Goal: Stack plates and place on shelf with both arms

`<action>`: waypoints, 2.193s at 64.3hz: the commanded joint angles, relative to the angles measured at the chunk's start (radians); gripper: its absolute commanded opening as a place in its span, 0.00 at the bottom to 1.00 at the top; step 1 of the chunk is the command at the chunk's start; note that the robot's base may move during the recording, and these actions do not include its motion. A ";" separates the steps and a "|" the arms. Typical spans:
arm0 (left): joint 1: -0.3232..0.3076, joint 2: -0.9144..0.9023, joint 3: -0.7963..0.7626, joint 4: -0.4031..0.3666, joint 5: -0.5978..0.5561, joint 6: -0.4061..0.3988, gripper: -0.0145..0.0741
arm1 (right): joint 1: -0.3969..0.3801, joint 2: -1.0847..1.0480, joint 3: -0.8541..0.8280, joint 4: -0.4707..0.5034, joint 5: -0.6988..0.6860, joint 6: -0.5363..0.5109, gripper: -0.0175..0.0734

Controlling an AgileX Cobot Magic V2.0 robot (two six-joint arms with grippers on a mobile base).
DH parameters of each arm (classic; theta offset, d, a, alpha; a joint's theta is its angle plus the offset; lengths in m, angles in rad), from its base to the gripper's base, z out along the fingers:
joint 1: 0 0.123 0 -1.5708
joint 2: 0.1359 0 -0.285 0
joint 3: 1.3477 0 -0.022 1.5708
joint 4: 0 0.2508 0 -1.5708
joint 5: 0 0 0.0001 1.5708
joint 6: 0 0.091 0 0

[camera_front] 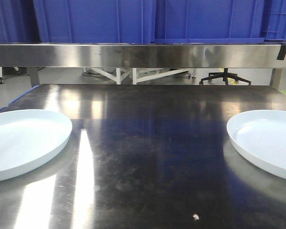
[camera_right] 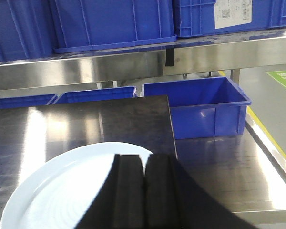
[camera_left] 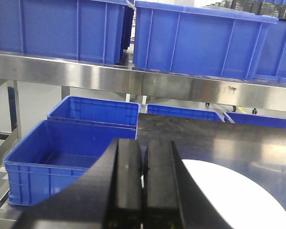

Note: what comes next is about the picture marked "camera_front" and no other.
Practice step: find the light blue plate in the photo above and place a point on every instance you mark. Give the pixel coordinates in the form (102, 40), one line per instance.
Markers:
(259, 136)
(29, 139)

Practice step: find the steel shelf leg left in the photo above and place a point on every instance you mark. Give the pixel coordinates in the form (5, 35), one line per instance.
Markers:
(34, 77)

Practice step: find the steel shelf leg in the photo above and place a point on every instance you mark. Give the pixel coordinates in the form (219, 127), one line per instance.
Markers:
(276, 78)
(34, 77)

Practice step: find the steel shelf leg right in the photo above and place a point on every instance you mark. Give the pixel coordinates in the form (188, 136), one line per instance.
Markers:
(276, 78)

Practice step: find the black office chair base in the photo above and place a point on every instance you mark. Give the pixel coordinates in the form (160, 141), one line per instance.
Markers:
(225, 75)

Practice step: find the blue plastic bin centre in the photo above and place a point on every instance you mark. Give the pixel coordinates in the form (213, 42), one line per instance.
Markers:
(96, 21)

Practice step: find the blue plastic bin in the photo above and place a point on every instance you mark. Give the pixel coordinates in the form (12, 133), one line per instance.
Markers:
(96, 21)
(220, 21)
(18, 22)

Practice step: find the blue plastic bin right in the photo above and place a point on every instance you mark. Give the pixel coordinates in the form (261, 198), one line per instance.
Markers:
(220, 21)

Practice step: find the white crumb on table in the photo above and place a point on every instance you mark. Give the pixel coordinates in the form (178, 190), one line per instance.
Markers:
(196, 217)

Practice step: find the white caster leg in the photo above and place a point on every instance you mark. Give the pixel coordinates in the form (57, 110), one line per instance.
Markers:
(1, 76)

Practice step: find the black tape strip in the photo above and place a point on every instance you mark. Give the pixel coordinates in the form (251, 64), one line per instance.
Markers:
(282, 52)

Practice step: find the blue plastic bin left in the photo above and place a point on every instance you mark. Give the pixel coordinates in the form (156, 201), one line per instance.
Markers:
(18, 22)

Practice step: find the white table frame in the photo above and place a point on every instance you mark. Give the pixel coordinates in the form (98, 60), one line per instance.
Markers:
(137, 75)

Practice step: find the stainless steel shelf rail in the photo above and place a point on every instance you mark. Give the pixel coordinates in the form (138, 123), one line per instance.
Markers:
(141, 56)

